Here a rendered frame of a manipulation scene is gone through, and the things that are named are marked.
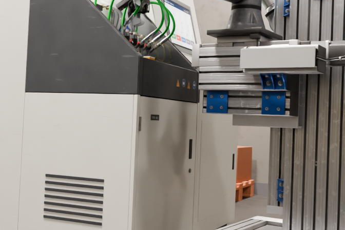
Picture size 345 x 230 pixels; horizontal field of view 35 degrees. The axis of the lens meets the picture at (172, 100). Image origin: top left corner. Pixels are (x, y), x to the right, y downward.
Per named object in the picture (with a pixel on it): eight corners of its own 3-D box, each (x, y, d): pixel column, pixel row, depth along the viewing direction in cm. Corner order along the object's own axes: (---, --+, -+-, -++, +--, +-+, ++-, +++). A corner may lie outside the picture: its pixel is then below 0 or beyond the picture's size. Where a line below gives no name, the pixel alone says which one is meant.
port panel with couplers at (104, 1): (102, 51, 291) (104, -6, 293) (97, 51, 293) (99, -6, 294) (114, 54, 303) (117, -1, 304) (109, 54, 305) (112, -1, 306)
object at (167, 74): (141, 95, 225) (144, 56, 226) (132, 94, 227) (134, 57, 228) (196, 102, 282) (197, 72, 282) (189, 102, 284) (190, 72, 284)
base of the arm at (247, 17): (271, 35, 211) (271, 10, 211) (256, 28, 198) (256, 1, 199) (235, 36, 219) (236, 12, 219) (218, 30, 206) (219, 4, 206)
